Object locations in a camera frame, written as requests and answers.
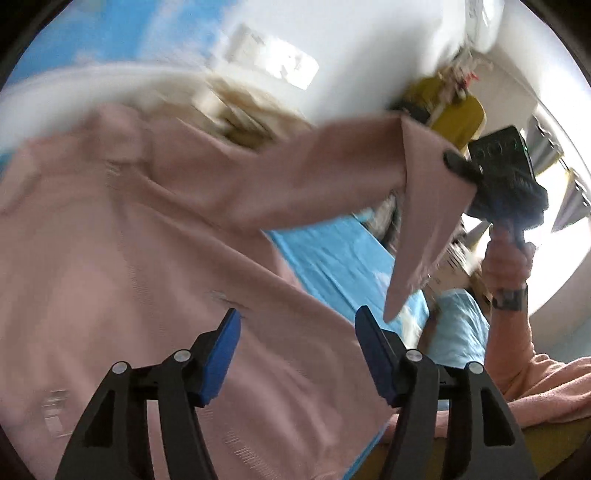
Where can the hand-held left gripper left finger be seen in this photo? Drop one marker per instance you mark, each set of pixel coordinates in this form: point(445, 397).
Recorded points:
point(221, 360)

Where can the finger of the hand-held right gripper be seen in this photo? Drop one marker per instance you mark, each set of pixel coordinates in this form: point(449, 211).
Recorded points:
point(461, 167)

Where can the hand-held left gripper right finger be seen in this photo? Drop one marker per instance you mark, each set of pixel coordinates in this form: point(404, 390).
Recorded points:
point(374, 355)

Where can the pink garment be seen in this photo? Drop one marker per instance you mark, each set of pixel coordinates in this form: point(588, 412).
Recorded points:
point(138, 277)

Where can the person's right forearm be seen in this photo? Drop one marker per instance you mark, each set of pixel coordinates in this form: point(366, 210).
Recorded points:
point(517, 350)

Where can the person's right hand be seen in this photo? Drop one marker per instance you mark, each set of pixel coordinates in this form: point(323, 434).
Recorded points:
point(505, 267)

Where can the mustard yellow hanging garment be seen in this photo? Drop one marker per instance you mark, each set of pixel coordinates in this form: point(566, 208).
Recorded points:
point(457, 117)

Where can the grey curtain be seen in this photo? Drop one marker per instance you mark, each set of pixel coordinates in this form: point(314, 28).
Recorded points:
point(572, 203)

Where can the light blue cloth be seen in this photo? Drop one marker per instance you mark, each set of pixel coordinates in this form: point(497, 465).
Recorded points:
point(461, 332)

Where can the pink patterned scarf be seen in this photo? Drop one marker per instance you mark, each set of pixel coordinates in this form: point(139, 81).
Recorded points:
point(461, 74)

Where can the blue floral bed sheet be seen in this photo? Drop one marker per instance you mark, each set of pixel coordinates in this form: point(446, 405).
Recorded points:
point(332, 258)

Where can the black wristwatch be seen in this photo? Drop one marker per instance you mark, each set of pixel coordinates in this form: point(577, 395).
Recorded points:
point(508, 300)

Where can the cream garment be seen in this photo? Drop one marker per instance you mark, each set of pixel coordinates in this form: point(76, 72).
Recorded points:
point(231, 97)

